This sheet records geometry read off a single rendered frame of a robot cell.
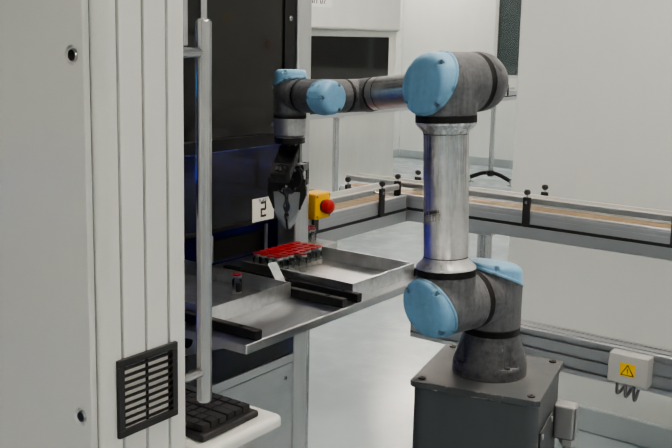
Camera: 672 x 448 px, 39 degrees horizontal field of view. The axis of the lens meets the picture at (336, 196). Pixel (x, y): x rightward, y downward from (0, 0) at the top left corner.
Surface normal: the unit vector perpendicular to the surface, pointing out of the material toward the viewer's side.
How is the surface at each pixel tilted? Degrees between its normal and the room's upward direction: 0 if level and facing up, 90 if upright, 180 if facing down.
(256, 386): 90
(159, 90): 90
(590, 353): 90
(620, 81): 90
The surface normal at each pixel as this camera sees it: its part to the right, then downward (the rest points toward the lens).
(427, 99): -0.76, -0.04
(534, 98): -0.58, 0.12
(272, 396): 0.81, 0.11
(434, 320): -0.76, 0.22
